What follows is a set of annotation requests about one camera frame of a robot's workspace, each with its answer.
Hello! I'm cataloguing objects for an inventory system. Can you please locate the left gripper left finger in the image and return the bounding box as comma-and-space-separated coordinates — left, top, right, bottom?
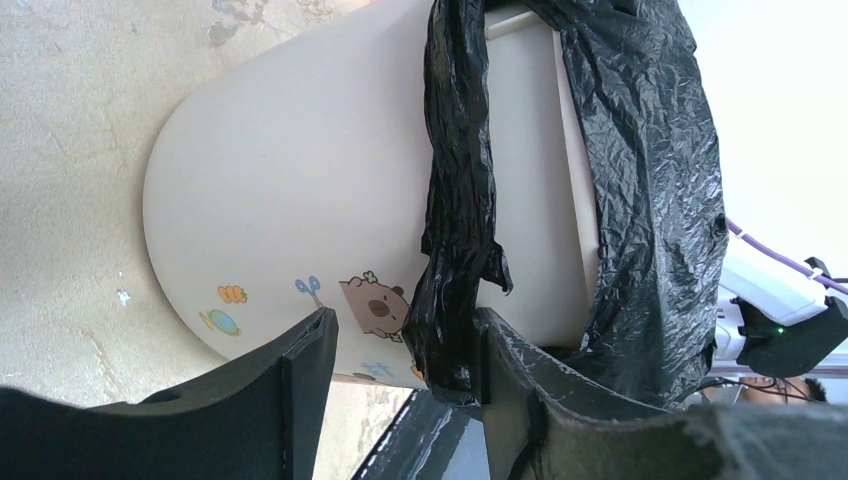
1, 308, 338, 479

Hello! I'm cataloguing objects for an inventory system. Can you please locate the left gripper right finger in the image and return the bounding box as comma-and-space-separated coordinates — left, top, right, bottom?
473, 308, 847, 479

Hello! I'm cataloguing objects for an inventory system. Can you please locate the black plastic trash bag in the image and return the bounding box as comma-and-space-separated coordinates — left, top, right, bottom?
402, 1, 728, 409

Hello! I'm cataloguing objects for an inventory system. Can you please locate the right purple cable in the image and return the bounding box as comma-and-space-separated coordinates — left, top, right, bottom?
725, 218, 848, 298

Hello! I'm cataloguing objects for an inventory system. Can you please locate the beige round trash bin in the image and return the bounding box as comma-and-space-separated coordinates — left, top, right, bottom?
143, 1, 599, 388

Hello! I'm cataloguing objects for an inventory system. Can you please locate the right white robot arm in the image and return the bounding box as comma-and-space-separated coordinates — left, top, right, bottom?
712, 224, 847, 378

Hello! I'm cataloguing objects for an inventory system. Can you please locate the person in background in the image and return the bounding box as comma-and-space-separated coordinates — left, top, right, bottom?
700, 377, 828, 404

